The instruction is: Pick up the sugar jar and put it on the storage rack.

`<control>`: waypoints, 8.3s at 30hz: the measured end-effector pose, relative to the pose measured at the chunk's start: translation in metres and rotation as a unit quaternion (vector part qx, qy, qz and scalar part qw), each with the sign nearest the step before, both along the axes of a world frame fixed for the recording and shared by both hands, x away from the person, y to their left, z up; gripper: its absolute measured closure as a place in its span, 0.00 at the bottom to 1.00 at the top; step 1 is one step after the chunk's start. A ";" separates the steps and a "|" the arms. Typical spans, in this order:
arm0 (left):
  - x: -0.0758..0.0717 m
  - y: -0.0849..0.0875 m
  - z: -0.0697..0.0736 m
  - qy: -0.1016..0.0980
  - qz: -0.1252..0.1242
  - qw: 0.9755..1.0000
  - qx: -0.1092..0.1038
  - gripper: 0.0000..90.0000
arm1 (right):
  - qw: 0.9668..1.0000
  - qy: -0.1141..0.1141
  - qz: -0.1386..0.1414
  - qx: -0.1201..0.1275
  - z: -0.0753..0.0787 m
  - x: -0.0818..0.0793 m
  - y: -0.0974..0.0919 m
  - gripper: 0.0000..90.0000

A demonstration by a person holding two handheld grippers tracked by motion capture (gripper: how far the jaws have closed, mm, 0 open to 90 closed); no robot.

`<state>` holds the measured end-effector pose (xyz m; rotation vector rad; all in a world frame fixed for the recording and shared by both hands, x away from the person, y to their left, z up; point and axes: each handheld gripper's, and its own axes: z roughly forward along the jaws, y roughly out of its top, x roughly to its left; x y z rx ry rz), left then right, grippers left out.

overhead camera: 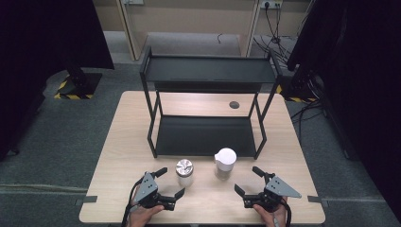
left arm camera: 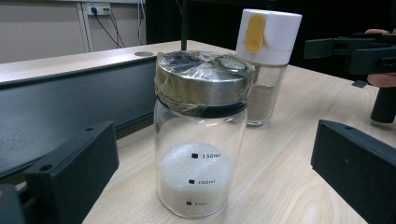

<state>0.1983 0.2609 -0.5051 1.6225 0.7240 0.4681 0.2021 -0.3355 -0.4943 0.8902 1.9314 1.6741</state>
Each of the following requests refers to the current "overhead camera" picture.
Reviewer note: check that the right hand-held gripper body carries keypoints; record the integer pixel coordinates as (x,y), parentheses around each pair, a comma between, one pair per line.
(279,189)

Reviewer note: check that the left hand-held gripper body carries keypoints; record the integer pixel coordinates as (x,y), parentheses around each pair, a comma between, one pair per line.
(147,188)

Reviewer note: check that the glass jar with silver lid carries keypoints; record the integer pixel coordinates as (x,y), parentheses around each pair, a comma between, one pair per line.
(184,168)

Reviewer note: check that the glass jar with white lid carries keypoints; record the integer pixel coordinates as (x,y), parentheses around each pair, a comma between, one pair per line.
(225,159)

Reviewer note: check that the black two-tier metal rack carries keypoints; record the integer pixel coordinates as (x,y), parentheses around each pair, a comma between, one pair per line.
(205,135)

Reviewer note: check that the person's left hand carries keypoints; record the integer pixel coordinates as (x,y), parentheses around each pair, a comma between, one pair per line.
(143,217)

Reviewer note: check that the person's right hand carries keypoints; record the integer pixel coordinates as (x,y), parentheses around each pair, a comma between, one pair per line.
(268,218)

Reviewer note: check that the grey floor tape piece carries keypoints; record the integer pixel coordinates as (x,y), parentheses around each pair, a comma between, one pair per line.
(317,200)
(86,200)

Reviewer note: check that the grey round table grommet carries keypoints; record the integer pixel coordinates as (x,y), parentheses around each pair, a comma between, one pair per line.
(234,105)

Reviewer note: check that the black stand base striped tape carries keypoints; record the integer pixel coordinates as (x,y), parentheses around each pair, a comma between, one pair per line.
(82,85)
(296,90)

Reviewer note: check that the black curtain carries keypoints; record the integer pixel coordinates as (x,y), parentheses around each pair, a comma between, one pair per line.
(362,63)
(38,47)

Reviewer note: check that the white wall power outlet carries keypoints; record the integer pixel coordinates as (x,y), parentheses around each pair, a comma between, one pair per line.
(271,3)

